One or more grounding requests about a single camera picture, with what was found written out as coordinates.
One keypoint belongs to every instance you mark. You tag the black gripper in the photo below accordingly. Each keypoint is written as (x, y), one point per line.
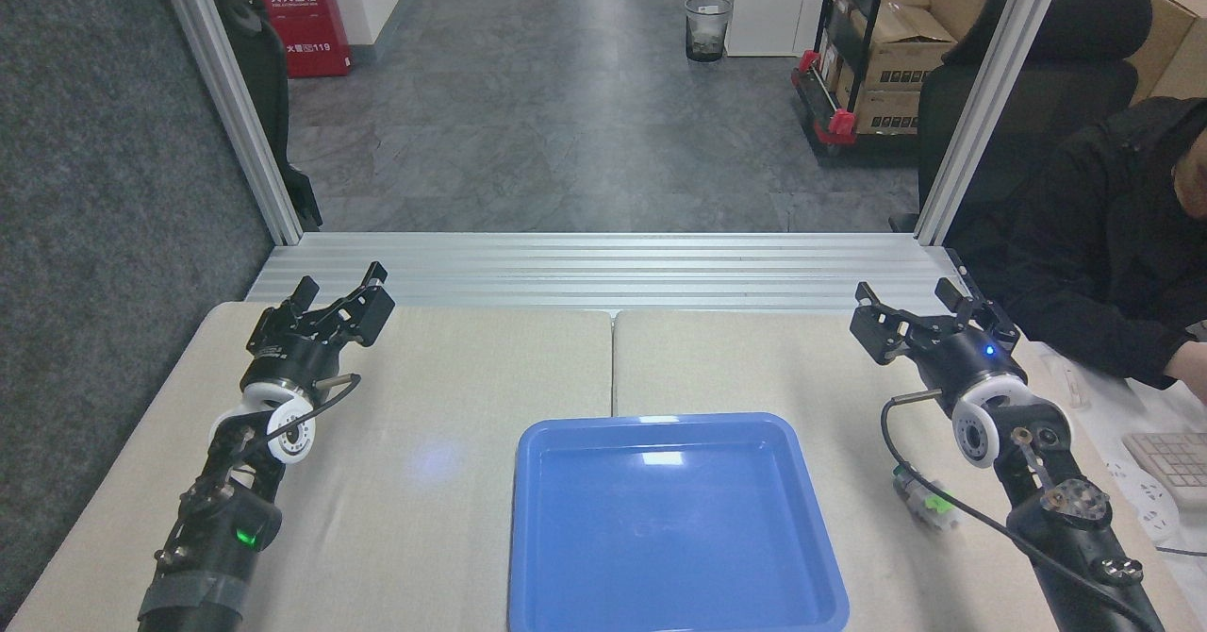
(971, 360)
(292, 358)

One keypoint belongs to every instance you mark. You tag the grey green switch part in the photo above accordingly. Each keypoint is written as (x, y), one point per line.
(919, 500)

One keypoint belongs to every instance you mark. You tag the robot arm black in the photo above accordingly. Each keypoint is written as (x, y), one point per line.
(217, 538)
(1066, 538)

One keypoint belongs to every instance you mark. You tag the blue plastic tray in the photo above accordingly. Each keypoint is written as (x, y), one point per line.
(674, 528)

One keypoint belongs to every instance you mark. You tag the person's hand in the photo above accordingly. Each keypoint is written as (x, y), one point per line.
(1190, 368)

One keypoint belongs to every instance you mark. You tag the person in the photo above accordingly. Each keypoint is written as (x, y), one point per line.
(1084, 264)

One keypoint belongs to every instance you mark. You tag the small cardboard box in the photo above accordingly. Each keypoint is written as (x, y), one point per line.
(886, 111)

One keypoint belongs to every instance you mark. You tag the black shelf cart red corners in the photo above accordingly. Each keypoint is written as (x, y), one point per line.
(834, 108)

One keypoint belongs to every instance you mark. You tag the grey felt partition panel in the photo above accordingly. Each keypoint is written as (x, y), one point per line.
(104, 217)

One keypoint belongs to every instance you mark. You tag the black office chair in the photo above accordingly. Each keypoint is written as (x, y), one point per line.
(1056, 85)

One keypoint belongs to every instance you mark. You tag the open cardboard box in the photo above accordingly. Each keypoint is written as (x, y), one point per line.
(901, 47)

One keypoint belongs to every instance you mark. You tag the white power strip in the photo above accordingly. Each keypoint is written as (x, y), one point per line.
(1146, 500)

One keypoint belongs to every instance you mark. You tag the red fire extinguisher box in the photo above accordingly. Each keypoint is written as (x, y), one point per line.
(302, 19)

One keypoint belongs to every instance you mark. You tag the beige keyboard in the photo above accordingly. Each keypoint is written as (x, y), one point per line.
(1179, 462)

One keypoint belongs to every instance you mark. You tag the white cabinet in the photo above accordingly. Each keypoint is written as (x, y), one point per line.
(764, 0)

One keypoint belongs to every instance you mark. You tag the black mesh waste bin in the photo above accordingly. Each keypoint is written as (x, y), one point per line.
(708, 30)

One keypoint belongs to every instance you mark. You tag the black corner bracket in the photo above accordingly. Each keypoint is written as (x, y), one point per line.
(958, 264)

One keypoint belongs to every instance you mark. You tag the silver aluminium post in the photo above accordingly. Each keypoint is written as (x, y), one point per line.
(990, 94)
(231, 104)

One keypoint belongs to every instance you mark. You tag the silver aluminium rail platform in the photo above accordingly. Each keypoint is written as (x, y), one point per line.
(603, 269)

